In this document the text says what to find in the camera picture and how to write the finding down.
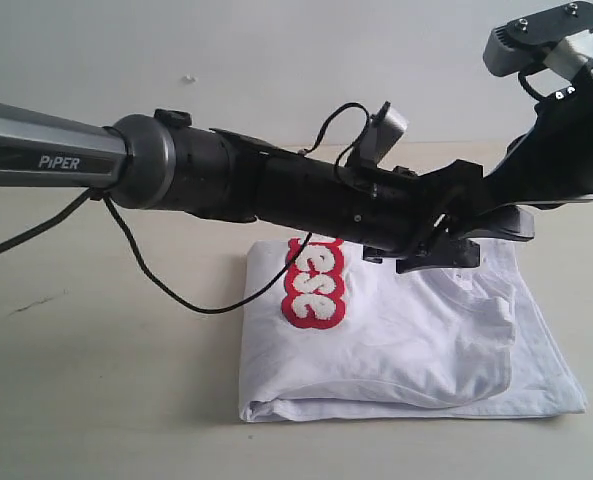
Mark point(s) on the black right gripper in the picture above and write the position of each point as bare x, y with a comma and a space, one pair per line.
551, 164

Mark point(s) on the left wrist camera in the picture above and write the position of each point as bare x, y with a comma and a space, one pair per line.
385, 129

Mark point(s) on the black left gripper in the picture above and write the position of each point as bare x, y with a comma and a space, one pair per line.
393, 214

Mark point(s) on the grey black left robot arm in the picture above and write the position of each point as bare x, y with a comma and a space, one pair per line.
162, 162

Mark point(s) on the white t-shirt red lettering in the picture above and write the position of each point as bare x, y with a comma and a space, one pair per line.
341, 338

